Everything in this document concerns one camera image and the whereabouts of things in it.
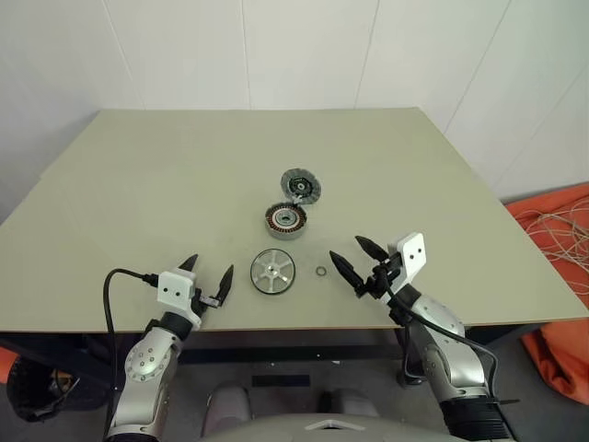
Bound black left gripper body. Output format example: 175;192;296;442
189;287;220;321

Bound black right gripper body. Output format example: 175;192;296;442
355;250;404;303

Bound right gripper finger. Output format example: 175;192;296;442
329;250;365;298
353;235;387;262

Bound silver rotor disc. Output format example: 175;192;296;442
249;247;295;295

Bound motor stator housing copper coils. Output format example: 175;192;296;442
264;202;308;241

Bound grey motor cover circuit board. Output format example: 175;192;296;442
280;167;325;204

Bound large orange cloth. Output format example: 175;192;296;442
503;181;589;319

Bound black bag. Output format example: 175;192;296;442
6;354;121;423

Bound orange bag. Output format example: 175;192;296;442
519;321;589;406

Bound small orange object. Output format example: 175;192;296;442
0;347;19;386

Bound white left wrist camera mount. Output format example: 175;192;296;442
156;269;204;331

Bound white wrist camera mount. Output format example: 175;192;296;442
156;269;204;331
379;232;426;305

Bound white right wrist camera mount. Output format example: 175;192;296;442
379;232;426;305

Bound black table frame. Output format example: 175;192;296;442
0;324;549;369

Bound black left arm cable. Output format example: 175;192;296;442
102;268;160;436

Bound white cable bundle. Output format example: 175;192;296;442
513;192;589;296

